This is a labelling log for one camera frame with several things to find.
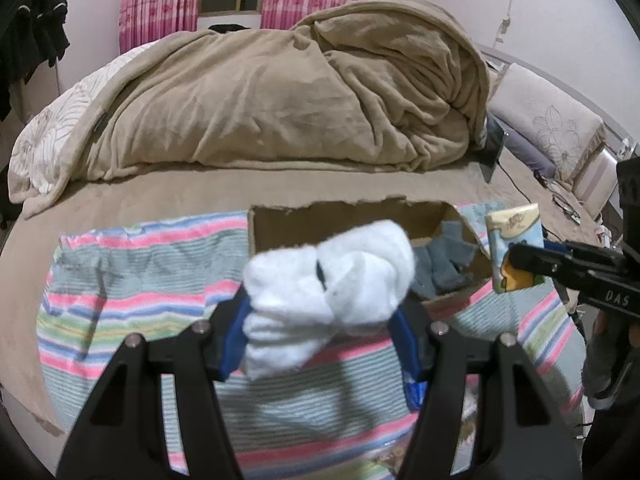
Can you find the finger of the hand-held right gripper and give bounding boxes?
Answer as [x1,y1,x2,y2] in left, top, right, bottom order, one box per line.
[542,240,627,267]
[507,243,586,291]

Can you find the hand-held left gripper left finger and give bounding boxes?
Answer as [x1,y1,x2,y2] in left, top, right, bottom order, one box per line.
[57,285,252,480]

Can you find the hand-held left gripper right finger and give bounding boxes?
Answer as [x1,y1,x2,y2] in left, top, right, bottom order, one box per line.
[384,294,583,480]

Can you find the tissue packet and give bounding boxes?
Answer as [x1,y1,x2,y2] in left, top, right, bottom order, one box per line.
[484,203,549,294]

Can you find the grey socks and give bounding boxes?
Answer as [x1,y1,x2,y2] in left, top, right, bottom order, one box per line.
[409,221,477,297]

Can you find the white sock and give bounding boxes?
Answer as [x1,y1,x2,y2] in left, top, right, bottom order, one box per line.
[242,219,416,381]

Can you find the cardboard box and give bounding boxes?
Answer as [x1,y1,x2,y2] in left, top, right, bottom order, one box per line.
[247,198,497,307]

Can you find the person's right hand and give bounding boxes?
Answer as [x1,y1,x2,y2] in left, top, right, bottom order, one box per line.
[593,309,640,348]

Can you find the eyeglasses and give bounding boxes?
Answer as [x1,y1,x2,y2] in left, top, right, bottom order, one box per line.
[551,192,582,225]

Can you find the padded headboard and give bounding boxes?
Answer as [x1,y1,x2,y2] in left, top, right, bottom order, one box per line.
[571,141,635,213]

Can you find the striped towel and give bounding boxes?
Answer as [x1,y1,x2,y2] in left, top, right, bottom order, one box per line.
[37,203,587,480]

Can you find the grey-blue pillow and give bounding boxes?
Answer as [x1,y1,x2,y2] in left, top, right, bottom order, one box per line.
[487,114,557,177]

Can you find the black tablet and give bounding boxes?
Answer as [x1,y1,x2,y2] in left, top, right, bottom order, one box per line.
[481,116,509,184]

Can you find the beige floral pillow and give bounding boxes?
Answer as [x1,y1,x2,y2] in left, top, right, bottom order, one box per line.
[487,62,609,181]

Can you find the bed with brown sheet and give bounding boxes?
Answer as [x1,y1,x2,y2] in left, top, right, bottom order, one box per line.
[0,140,608,436]

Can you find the beige fleece blanket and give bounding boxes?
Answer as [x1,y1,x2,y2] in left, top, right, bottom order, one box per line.
[10,0,491,219]

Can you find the white floral comforter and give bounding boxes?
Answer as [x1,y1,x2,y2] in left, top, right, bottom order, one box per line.
[7,49,157,197]

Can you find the dark hanging clothes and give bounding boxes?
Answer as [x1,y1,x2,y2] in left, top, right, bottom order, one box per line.
[0,0,71,122]

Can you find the black charging cable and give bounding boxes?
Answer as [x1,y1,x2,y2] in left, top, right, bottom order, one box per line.
[499,159,568,207]

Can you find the white wall cable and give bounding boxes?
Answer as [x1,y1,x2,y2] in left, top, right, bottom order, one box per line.
[495,0,522,43]

